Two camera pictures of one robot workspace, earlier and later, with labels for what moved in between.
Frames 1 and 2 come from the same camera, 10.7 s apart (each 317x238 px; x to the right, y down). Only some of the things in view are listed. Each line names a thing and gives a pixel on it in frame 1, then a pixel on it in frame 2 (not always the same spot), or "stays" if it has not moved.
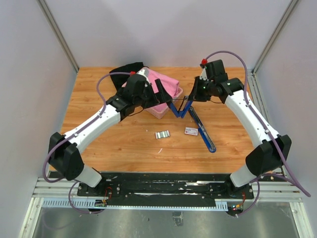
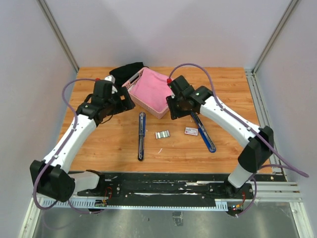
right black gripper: [195, 94] -> [176, 114]
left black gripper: [163, 96] -> [126, 104]
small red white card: [190, 131] stays
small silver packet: [162, 134] stays
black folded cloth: [119, 80] stays
